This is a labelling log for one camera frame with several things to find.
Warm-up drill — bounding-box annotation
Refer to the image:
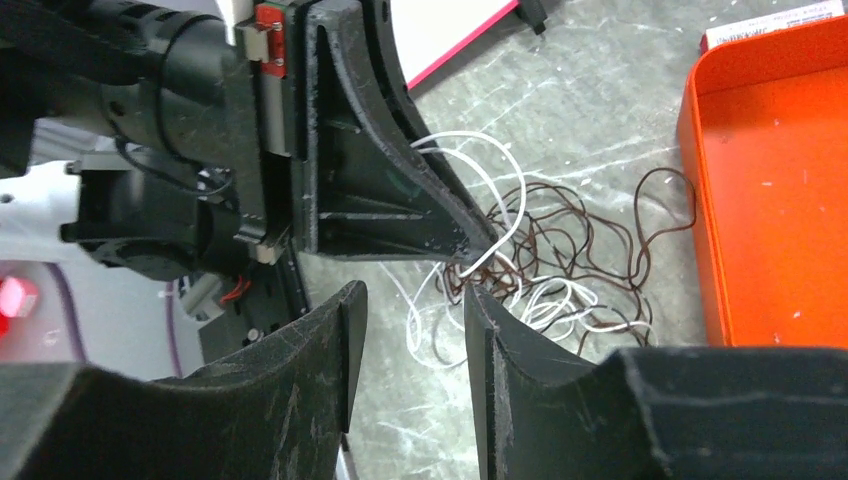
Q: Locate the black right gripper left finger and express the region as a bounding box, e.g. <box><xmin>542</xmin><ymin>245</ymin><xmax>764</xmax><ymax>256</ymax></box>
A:
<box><xmin>1</xmin><ymin>281</ymin><xmax>368</xmax><ymax>479</ymax></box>

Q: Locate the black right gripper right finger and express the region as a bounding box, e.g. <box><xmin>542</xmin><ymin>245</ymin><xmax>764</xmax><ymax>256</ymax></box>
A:
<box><xmin>463</xmin><ymin>287</ymin><xmax>847</xmax><ymax>479</ymax></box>

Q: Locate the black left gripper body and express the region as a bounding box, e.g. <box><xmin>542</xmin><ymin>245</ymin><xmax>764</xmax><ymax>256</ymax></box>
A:
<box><xmin>1</xmin><ymin>1</ymin><xmax>308</xmax><ymax>280</ymax></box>

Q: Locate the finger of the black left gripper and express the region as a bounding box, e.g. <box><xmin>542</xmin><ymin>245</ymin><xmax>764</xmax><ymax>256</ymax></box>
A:
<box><xmin>301</xmin><ymin>1</ymin><xmax>496</xmax><ymax>260</ymax></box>

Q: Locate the white cable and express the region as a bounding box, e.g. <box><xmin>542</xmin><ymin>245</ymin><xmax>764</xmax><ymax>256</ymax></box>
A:
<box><xmin>380</xmin><ymin>130</ymin><xmax>657</xmax><ymax>371</ymax></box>

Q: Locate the black cable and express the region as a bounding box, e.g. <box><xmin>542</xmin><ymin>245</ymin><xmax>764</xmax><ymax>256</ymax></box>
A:
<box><xmin>430</xmin><ymin>198</ymin><xmax>651</xmax><ymax>362</ymax></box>

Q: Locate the brown cable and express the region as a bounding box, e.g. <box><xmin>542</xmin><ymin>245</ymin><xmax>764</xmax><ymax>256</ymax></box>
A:
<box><xmin>433</xmin><ymin>166</ymin><xmax>698</xmax><ymax>359</ymax></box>

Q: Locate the pink-framed whiteboard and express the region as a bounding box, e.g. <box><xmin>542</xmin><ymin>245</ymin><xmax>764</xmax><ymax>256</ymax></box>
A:
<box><xmin>390</xmin><ymin>0</ymin><xmax>518</xmax><ymax>89</ymax></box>

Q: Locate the orange plastic bin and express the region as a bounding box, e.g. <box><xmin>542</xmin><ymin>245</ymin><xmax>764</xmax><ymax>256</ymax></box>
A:
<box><xmin>677</xmin><ymin>16</ymin><xmax>847</xmax><ymax>348</ymax></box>

